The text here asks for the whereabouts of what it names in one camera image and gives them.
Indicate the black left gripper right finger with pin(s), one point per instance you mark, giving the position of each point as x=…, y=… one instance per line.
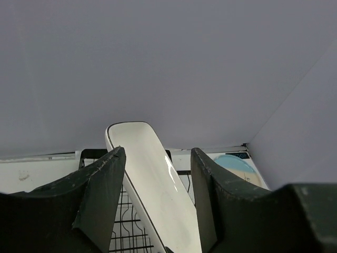
x=237, y=216

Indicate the black wire dish rack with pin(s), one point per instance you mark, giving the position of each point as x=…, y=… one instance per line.
x=129, y=234

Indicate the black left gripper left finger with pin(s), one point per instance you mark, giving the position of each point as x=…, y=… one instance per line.
x=75, y=213

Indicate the cream plate blue top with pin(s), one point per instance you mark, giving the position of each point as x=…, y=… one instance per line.
x=241, y=165

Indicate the white rectangular plate black rim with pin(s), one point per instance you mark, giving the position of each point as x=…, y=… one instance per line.
x=158, y=194

